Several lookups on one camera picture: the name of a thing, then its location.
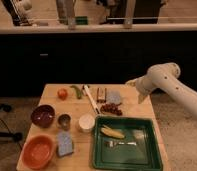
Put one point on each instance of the white paper cup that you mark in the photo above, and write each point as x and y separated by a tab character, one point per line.
86	123

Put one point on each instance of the green pepper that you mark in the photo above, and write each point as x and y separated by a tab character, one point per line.
78	91

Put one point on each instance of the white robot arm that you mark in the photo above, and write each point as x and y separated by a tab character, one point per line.
165	77

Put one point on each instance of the white handled knife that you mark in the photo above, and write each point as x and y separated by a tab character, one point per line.
93	103

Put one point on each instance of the red grapes bunch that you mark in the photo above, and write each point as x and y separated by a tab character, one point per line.
111	109

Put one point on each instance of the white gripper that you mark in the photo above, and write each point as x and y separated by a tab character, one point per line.
143	92

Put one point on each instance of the orange tomato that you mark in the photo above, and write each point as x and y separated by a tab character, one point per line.
62	93

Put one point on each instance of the blue sponge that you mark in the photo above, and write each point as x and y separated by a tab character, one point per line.
64	144

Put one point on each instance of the light blue towel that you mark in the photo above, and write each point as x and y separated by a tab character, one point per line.
114	97

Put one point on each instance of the small metal cup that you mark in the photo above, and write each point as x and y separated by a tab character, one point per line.
64	121

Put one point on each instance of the green plastic tray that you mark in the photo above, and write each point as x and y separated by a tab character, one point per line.
143	157

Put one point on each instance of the dark red bowl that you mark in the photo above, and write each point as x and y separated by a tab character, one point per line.
43	116

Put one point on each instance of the yellow banana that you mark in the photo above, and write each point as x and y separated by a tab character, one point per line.
112	133

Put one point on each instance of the orange plastic bowl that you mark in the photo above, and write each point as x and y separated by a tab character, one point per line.
38	152

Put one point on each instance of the black tripod stand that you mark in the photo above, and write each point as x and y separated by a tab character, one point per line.
9	134

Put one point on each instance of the silver fork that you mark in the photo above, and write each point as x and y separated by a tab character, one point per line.
112	143

